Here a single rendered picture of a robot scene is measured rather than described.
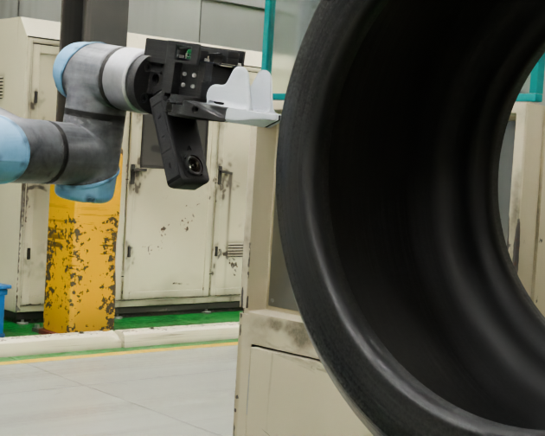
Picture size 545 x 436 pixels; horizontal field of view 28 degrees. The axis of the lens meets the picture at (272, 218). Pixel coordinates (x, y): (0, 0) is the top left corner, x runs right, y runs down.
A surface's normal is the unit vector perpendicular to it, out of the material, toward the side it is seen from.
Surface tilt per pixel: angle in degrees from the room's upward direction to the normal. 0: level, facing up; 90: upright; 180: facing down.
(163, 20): 90
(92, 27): 90
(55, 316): 90
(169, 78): 90
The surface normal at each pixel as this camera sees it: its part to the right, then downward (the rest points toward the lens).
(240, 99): -0.65, 0.00
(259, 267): 0.72, 0.08
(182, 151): 0.68, -0.35
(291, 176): -0.82, 0.00
